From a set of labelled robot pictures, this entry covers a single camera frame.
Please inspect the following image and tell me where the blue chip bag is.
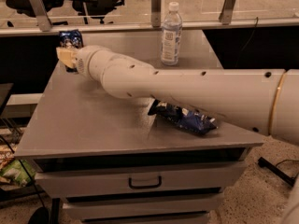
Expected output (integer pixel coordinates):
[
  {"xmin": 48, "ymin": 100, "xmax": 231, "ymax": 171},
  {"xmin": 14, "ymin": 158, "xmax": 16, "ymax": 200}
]
[{"xmin": 148, "ymin": 100, "xmax": 217, "ymax": 135}]

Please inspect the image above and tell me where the clear plastic water bottle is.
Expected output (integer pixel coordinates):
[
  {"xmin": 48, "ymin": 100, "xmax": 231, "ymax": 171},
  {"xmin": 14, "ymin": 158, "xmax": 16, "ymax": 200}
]
[{"xmin": 161, "ymin": 2, "xmax": 182, "ymax": 65}]

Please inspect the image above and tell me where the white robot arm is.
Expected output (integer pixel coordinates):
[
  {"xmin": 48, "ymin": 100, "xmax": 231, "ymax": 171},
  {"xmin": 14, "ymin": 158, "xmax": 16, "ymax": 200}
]
[{"xmin": 56, "ymin": 46, "xmax": 299, "ymax": 146}]

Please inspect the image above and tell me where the black drawer handle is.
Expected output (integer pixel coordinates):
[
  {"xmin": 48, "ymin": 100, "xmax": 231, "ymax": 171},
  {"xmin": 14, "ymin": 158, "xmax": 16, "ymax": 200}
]
[{"xmin": 128, "ymin": 175, "xmax": 163, "ymax": 189}]

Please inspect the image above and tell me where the right metal bracket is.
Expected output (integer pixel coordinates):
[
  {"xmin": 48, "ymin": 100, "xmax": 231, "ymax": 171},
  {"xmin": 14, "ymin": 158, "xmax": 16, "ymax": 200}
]
[{"xmin": 219, "ymin": 0, "xmax": 236, "ymax": 25}]

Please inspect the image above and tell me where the middle metal bracket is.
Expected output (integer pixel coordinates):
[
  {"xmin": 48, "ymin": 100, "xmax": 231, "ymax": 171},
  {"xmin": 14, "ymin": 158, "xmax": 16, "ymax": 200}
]
[{"xmin": 150, "ymin": 0, "xmax": 162, "ymax": 27}]

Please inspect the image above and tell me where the left metal bracket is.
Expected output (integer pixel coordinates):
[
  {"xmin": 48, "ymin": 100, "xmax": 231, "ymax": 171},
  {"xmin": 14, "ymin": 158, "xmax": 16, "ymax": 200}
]
[{"xmin": 29, "ymin": 0, "xmax": 52, "ymax": 32}]

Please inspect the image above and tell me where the grey drawer cabinet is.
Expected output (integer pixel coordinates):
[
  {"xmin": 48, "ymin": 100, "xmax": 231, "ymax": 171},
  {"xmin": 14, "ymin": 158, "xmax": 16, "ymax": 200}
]
[{"xmin": 13, "ymin": 29, "xmax": 264, "ymax": 224}]

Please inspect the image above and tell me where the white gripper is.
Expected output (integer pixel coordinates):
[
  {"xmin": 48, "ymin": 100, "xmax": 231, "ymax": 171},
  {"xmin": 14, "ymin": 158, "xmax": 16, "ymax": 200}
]
[{"xmin": 56, "ymin": 46, "xmax": 112, "ymax": 82}]

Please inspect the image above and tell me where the green snack bag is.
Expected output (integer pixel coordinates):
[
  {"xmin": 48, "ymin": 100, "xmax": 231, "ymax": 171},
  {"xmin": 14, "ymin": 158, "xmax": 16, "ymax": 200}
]
[{"xmin": 0, "ymin": 160, "xmax": 36, "ymax": 187}]

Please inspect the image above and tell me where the grey metal rail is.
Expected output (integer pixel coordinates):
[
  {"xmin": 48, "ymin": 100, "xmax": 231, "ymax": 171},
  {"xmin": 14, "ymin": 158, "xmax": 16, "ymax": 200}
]
[{"xmin": 0, "ymin": 17, "xmax": 299, "ymax": 37}]

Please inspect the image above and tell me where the metal bracket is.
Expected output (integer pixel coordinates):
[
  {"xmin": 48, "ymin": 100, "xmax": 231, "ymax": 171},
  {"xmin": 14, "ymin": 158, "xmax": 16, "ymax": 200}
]
[
  {"xmin": 29, "ymin": 0, "xmax": 52, "ymax": 32},
  {"xmin": 150, "ymin": 0, "xmax": 162, "ymax": 27},
  {"xmin": 219, "ymin": 0, "xmax": 236, "ymax": 25}
]

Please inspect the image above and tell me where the black stand leg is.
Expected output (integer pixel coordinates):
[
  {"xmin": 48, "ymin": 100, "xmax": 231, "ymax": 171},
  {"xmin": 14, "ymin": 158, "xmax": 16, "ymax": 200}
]
[{"xmin": 258, "ymin": 157, "xmax": 295, "ymax": 187}]

